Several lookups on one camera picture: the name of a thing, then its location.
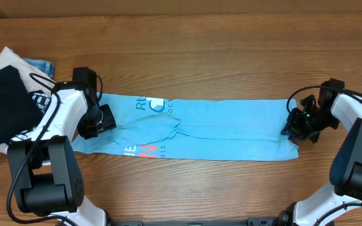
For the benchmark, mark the light blue t-shirt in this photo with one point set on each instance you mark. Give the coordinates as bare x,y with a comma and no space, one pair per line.
235,130

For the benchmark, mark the black folded garment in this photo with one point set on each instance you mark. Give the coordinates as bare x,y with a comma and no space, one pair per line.
18,111

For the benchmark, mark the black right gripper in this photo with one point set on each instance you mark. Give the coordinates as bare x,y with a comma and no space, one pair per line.
293,131

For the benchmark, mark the black white printed garment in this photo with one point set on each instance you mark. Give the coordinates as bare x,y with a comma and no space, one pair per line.
42,101

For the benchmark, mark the beige folded garment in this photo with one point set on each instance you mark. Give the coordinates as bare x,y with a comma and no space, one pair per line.
33,78

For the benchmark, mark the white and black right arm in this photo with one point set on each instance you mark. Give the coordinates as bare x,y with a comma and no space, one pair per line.
343,191

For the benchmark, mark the blue denim folded jeans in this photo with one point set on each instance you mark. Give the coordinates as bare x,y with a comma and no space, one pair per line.
46,67

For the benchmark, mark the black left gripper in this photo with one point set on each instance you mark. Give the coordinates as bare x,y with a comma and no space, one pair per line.
109,122

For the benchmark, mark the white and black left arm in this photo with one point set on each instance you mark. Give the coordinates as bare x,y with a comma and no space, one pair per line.
47,181

